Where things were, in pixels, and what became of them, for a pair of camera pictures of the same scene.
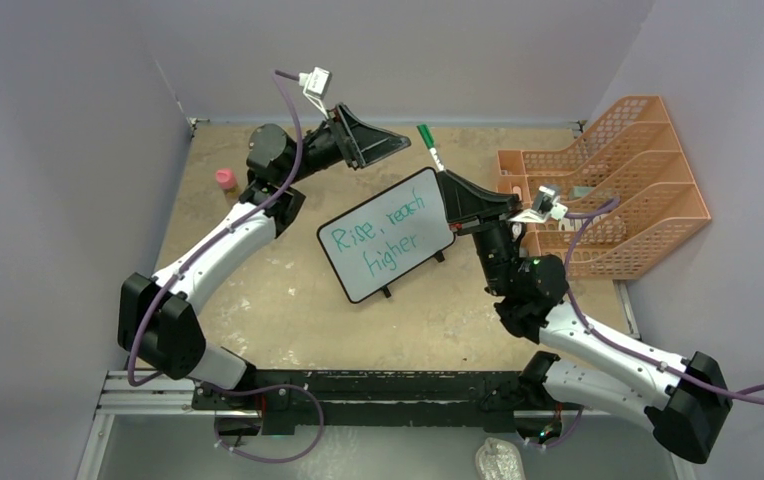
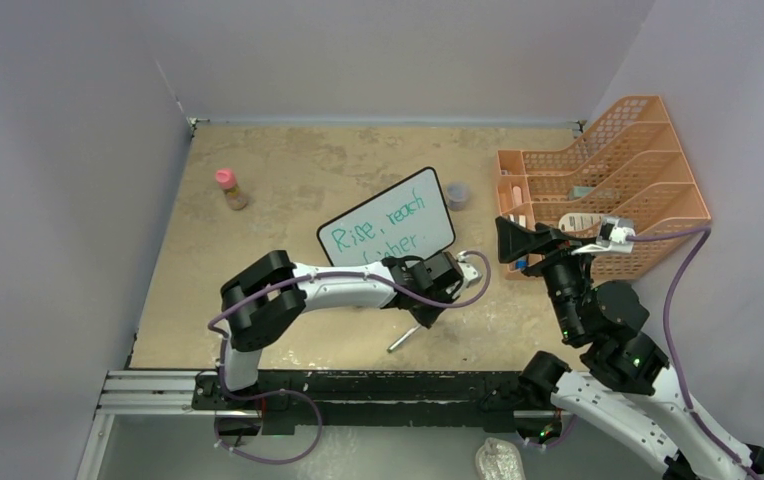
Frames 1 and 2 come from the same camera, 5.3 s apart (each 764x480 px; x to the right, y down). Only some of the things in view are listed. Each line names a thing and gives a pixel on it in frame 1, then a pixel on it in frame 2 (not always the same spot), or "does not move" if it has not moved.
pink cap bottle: [227, 181] does not move
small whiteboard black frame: [388, 235] does not move
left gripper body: [321, 150] to [424, 314]
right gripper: [466, 206] to [514, 241]
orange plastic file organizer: [625, 189] does not move
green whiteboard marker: [427, 136] to [411, 331]
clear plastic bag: [499, 459] does not move
